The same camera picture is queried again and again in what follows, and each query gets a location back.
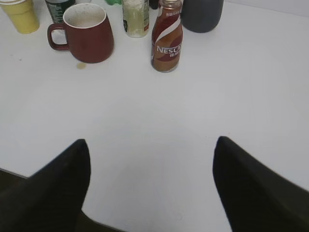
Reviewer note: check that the green soda bottle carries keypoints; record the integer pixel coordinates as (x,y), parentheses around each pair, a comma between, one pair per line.
(113,2)

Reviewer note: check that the white cap juice bottle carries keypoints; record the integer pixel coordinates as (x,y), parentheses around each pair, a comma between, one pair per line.
(136,17)

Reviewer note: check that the red ceramic mug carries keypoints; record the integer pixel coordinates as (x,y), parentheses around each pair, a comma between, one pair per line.
(88,33)

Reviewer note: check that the yellow paper cup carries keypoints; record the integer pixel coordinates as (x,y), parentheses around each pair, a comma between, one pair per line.
(22,15)

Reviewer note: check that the cola bottle red label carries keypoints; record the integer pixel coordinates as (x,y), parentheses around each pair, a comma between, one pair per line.
(154,4)

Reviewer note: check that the clear water bottle green label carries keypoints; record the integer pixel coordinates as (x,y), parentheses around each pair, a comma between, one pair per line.
(57,8)

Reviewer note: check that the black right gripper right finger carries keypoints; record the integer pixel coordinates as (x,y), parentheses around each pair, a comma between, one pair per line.
(255,198)

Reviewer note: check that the dark grey ceramic mug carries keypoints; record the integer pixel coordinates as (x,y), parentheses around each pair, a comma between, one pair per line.
(201,16)

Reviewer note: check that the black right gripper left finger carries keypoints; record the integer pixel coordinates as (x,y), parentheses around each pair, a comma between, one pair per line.
(51,199)

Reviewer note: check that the brown coffee bottle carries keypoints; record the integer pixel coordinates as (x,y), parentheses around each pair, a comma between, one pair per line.
(167,36)

